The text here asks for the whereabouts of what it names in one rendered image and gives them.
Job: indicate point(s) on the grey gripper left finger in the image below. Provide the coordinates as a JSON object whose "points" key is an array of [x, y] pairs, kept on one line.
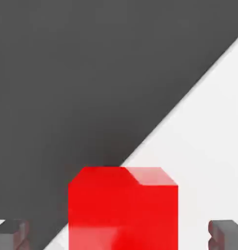
{"points": [[7, 236]]}

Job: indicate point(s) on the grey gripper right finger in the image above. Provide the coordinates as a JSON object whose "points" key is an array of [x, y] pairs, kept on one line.
{"points": [[226, 236]]}

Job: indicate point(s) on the small red cube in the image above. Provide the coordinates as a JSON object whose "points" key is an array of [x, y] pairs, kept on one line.
{"points": [[122, 211]]}

